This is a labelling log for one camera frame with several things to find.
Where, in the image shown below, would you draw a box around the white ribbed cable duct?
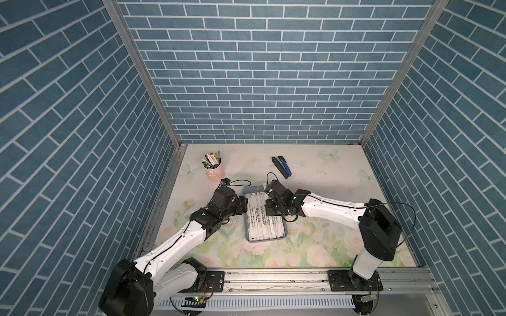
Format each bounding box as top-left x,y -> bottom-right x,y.
154,295 -> 355,312

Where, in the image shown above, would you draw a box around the blue black stapler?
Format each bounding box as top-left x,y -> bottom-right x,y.
271,156 -> 292,179

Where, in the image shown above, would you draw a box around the aluminium corner post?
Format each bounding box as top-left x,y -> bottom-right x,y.
103,0 -> 181,150
359,0 -> 449,148

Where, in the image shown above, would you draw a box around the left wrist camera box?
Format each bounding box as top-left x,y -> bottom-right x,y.
220,178 -> 231,186

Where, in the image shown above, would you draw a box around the pens in cup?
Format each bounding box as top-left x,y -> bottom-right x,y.
202,151 -> 221,170

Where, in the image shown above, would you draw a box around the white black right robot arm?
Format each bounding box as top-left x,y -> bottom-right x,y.
264,180 -> 401,291

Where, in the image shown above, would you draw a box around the blue storage box tray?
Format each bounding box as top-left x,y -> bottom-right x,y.
243,186 -> 288,243

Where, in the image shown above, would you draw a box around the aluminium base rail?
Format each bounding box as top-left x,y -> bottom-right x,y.
183,267 -> 439,296

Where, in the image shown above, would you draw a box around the aluminium corner post left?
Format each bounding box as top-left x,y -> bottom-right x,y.
103,0 -> 181,150

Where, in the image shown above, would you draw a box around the aluminium corner post right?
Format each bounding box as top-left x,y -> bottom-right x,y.
359,0 -> 449,148

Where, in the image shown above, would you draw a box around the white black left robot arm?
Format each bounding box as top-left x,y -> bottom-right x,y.
98,186 -> 248,315

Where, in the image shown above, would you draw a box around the pink pen cup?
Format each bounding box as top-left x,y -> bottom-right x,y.
205,162 -> 225,183

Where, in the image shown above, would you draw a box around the white straw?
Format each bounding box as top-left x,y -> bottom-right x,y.
250,193 -> 262,241
245,213 -> 257,242

